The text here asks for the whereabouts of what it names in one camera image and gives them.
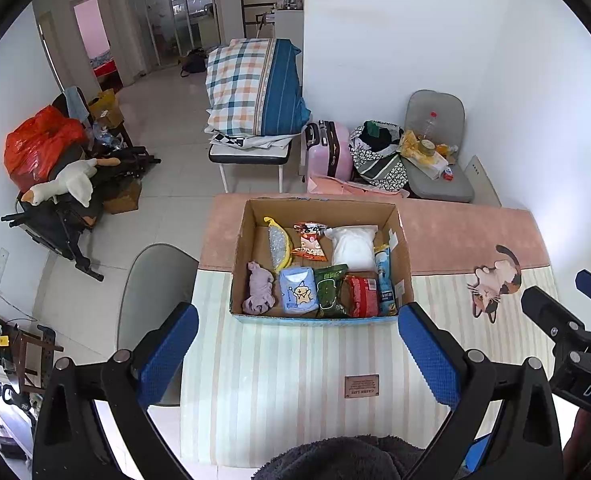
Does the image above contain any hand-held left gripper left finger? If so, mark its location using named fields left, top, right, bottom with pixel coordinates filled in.
left=32, top=302, right=199, bottom=480

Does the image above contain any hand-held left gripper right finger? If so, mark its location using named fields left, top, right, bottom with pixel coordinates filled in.
left=398, top=302, right=563, bottom=480

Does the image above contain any slim blue packet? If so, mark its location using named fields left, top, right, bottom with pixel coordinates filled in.
left=374, top=245, right=399, bottom=317

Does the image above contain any purple cloth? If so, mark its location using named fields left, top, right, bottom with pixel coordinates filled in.
left=242, top=261, right=276, bottom=315

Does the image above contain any green snack packet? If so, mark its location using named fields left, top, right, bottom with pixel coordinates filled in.
left=314, top=264, right=351, bottom=318

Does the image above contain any white soft pouch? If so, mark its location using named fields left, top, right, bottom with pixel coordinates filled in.
left=323, top=225, right=379, bottom=273

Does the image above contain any blue cartoon tissue pack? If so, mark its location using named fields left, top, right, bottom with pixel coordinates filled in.
left=278, top=266, right=319, bottom=316

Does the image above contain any yellow banana-shaped pouch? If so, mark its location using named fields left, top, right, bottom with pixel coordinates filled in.
left=262, top=216, right=293, bottom=268

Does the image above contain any red white panda snack packet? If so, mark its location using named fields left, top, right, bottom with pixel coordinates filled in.
left=292, top=221, right=326, bottom=262

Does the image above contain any person's right forearm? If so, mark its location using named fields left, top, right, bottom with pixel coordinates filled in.
left=563, top=405, right=591, bottom=480

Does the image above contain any grey shell chair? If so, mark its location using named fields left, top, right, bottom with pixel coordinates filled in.
left=116, top=243, right=199, bottom=407

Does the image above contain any striped pink table mat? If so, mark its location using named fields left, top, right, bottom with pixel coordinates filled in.
left=179, top=192, right=561, bottom=466

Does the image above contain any person's dark fleece clothing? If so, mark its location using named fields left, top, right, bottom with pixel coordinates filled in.
left=252, top=435, right=426, bottom=480

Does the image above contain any dark wooden chair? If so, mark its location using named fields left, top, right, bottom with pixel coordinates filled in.
left=0, top=297, right=63, bottom=396

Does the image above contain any white board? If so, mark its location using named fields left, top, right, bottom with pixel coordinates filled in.
left=464, top=155, right=502, bottom=208

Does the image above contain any brown cardboard box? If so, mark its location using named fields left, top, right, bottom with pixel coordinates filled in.
left=102, top=177, right=142, bottom=215

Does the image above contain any white goose plush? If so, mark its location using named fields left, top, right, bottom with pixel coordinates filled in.
left=28, top=157, right=121, bottom=208

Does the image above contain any black white patterned bag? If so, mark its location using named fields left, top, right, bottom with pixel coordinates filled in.
left=349, top=120, right=410, bottom=193

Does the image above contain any yellow plastic bag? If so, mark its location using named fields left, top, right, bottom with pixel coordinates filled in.
left=400, top=130, right=421, bottom=158

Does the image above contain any white bench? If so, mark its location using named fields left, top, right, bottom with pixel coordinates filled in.
left=208, top=132, right=293, bottom=195

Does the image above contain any pink suitcase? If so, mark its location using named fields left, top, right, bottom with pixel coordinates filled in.
left=304, top=120, right=352, bottom=183

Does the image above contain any white folded cloth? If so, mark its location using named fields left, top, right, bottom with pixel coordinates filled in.
left=206, top=127, right=296, bottom=151

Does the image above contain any grey cushioned chair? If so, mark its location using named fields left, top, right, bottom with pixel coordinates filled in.
left=403, top=90, right=475, bottom=204

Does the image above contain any orange plastic bag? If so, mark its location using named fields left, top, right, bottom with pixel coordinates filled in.
left=4, top=105, right=87, bottom=193

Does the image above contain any yellow cardboard box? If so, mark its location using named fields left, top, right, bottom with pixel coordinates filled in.
left=88, top=88, right=125, bottom=128

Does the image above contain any light blue cloth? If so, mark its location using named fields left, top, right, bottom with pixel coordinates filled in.
left=65, top=86, right=91, bottom=123

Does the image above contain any plaid folded quilt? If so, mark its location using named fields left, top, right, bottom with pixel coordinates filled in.
left=205, top=37, right=311, bottom=137

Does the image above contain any black folded stroller frame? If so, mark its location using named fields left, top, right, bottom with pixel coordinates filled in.
left=1, top=142, right=162, bottom=282

